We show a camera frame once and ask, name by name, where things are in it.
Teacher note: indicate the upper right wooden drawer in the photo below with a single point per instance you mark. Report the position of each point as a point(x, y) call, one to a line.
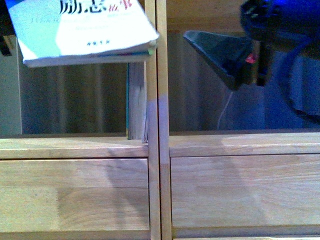
point(245, 191)

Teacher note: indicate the upright book with green cover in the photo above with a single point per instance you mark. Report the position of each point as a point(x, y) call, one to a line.
point(136, 102)

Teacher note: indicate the white and green book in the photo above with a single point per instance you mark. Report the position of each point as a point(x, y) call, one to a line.
point(75, 32)

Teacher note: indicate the upper left wooden drawer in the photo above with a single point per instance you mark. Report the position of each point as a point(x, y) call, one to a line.
point(74, 195)

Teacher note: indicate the dark right arm gripper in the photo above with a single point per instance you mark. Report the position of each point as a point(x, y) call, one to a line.
point(280, 23)

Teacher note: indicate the right wooden shelf cabinet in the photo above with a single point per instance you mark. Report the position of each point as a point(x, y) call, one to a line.
point(260, 124)

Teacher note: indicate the wooden drawer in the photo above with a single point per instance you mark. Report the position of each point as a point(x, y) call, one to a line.
point(74, 195)
point(245, 191)

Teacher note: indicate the left wooden shelf cabinet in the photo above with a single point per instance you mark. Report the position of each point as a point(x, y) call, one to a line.
point(93, 147)

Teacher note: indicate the wooden shelf cabinet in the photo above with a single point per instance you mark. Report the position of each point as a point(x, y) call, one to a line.
point(260, 124)
point(93, 147)

